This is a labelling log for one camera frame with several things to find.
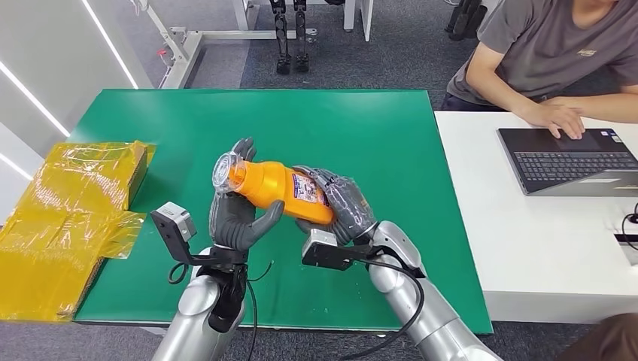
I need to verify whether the green table mat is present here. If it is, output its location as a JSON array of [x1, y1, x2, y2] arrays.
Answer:
[[69, 88, 494, 335]]

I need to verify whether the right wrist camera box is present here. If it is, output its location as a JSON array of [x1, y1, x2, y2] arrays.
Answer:
[[301, 228, 372, 272]]

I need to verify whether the white table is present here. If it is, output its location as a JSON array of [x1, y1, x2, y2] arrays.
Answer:
[[231, 0, 374, 43]]

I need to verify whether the yellow plastic wrapped box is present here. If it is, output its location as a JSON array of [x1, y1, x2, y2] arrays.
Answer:
[[0, 141, 157, 324]]

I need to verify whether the black laptop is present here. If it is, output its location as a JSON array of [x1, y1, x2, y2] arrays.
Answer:
[[497, 127, 638, 197]]

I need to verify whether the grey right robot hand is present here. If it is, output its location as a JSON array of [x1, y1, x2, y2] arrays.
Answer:
[[293, 165, 378, 246]]

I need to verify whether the white desk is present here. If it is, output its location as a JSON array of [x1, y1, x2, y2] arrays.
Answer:
[[434, 110, 638, 325]]

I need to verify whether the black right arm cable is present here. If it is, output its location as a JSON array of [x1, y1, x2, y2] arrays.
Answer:
[[339, 259, 426, 361]]

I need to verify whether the black equipment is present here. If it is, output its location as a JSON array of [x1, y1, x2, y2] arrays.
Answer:
[[445, 0, 488, 42]]

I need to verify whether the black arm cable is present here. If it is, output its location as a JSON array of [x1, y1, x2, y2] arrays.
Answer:
[[244, 261, 274, 361], [339, 259, 426, 361]]

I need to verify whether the white metal frame stand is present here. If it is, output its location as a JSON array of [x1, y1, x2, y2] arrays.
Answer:
[[126, 0, 317, 90]]

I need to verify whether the black robot leg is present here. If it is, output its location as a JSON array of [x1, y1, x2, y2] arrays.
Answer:
[[293, 0, 312, 74], [269, 0, 294, 76]]

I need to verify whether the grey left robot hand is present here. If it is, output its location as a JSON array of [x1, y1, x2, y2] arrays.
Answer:
[[208, 137, 286, 253]]

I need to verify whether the black power cable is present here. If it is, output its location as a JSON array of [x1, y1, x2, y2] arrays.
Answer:
[[620, 202, 638, 252]]

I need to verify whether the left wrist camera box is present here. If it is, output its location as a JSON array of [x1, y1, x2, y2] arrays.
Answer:
[[150, 201, 215, 266]]

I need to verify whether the orange bottle with clear cap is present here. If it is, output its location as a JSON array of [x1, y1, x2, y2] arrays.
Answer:
[[211, 151, 336, 226]]

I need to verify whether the person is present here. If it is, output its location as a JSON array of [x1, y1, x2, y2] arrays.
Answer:
[[441, 0, 638, 141], [553, 312, 638, 361]]

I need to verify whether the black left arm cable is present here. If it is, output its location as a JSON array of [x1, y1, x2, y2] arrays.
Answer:
[[244, 261, 274, 361]]

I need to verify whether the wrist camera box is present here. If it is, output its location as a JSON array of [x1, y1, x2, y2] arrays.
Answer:
[[150, 201, 215, 266], [301, 228, 372, 272]]

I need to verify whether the person's right hand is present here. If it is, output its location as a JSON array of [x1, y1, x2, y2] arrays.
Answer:
[[523, 102, 587, 141]]

